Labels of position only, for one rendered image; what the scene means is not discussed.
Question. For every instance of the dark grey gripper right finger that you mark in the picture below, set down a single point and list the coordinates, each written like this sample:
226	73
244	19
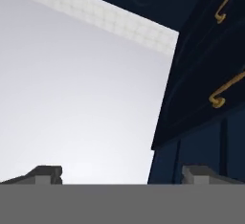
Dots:
199	174

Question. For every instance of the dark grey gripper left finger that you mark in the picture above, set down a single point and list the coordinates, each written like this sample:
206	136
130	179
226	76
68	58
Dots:
44	174

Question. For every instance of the dark blue cabinet body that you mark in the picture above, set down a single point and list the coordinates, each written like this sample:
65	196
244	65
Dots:
204	151

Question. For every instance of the dark blue cabinet door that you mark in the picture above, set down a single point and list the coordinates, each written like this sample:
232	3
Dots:
204	74

